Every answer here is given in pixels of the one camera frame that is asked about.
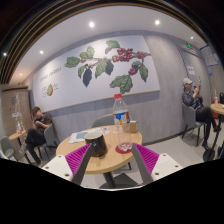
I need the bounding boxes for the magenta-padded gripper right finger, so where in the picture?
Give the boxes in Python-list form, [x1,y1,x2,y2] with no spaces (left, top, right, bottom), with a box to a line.
[130,142,184,185]

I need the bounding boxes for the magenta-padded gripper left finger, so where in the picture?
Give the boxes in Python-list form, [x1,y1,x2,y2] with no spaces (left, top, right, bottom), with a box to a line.
[41,143,94,186]

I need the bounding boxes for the clear red-capped drink bottle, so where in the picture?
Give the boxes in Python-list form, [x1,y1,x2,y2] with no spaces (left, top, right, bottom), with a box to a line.
[112,93,134,154]

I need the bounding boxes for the white paper sheet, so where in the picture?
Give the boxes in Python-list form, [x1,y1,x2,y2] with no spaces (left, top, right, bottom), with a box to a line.
[68,130,89,144]

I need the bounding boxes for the person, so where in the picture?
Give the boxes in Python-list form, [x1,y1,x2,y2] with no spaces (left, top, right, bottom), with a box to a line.
[24,106,54,166]
[181,77,221,149]

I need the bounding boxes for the black mug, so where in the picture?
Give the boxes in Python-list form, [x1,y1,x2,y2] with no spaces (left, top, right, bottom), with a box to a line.
[83,130,109,158]

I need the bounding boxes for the small brown cardboard box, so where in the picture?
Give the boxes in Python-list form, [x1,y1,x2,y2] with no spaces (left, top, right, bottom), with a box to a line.
[129,120,139,134]

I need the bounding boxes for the flat round red coaster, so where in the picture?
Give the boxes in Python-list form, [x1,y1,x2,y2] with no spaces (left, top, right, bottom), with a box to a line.
[115,143,134,155]

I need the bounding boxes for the small round wooden table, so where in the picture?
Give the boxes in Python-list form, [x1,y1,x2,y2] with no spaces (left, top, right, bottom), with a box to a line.
[8,130,28,148]
[209,102,224,161]

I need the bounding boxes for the white paper door sign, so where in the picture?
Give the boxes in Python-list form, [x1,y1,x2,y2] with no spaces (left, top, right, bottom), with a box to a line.
[186,65,196,76]

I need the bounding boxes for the round ceiling lights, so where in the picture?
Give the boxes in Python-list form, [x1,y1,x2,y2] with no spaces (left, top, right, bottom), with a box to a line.
[1,19,196,56]

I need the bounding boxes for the coffee branch wall mural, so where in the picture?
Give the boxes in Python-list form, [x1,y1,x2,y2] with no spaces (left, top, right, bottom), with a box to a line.
[32,34,161,113]

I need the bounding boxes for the wall notice board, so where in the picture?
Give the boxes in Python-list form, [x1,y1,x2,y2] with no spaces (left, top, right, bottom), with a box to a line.
[199,44,219,67]

